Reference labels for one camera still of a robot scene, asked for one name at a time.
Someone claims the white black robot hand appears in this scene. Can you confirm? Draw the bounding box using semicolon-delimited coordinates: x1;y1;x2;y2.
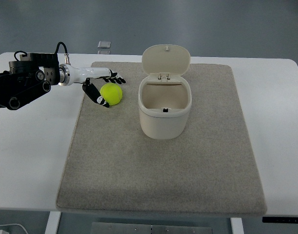
59;64;126;108

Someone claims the yellow tennis ball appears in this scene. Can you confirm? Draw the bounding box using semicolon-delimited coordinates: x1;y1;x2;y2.
100;83;123;106

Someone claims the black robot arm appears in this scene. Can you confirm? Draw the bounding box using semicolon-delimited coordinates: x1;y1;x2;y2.
0;42;69;110

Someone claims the small floor plate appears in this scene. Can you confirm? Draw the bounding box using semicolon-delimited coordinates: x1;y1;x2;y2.
98;50;111;55

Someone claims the beige lidded bin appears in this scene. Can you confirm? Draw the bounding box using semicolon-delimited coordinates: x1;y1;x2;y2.
138;44;192;139

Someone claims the grey felt mat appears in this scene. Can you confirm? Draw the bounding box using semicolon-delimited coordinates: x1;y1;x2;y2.
56;62;267;217

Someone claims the left white table leg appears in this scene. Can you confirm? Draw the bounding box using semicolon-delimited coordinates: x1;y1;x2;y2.
45;212;61;234

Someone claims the white table leg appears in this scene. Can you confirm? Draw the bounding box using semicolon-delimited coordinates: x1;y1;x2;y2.
230;218;244;234
45;212;61;234

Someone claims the right white table leg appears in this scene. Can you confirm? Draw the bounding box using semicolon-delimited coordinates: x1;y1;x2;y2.
230;218;244;234

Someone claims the black table control panel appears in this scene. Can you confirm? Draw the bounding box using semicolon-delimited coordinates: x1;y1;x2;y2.
262;216;298;224

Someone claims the white cable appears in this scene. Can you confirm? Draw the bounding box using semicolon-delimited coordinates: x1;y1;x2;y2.
0;223;27;234

